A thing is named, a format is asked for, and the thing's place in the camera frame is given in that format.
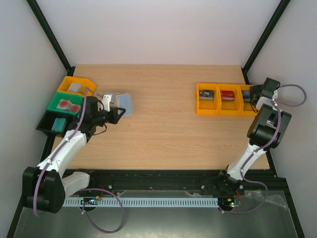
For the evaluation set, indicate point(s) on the blue card stack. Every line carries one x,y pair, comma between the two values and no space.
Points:
246,96

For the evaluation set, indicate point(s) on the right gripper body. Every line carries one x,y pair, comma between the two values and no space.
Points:
254,92

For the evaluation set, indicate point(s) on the right black frame post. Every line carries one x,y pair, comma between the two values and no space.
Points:
279,11

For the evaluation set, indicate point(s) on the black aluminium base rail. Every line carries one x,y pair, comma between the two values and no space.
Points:
212,182

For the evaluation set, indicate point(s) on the white card holder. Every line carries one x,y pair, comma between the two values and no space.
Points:
124,101

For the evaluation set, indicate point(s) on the yellow bin with black cards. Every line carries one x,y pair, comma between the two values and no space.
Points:
208,101

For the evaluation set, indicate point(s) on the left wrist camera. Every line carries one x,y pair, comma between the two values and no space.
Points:
107,100

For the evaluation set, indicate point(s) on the white slotted cable duct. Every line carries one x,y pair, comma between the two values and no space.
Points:
143,202

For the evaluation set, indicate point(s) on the black card stack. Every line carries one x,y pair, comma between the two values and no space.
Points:
206,94

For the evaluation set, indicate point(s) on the holder with red card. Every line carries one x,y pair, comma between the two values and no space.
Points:
63,105

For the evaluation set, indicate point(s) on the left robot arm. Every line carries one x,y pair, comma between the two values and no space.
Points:
44,188

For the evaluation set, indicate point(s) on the red card stack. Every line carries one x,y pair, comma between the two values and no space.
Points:
227,95

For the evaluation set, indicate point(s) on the left black frame post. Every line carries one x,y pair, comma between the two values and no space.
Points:
39,15

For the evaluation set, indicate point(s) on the black frame post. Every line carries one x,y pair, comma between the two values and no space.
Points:
39,15
279,11

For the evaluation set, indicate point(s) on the teal holder in black bin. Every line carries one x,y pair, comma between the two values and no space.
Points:
59,125

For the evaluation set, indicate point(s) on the yellow bin with blue cards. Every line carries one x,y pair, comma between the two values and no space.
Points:
244,109

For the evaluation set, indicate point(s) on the green bin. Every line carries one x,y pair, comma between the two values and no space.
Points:
74,99

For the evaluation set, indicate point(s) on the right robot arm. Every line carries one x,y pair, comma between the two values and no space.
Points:
265,132

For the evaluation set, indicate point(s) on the grey holder in yellow bin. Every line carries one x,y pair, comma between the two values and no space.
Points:
75,87

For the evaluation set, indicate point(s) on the yellow bin far left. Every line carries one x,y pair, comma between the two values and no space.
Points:
86,83

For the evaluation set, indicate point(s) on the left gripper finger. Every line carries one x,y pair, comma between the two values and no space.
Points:
117,109
120,114

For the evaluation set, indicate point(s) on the yellow bin with red cards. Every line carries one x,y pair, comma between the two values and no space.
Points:
229,108

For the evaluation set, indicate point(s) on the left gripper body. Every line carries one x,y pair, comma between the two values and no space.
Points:
112,120

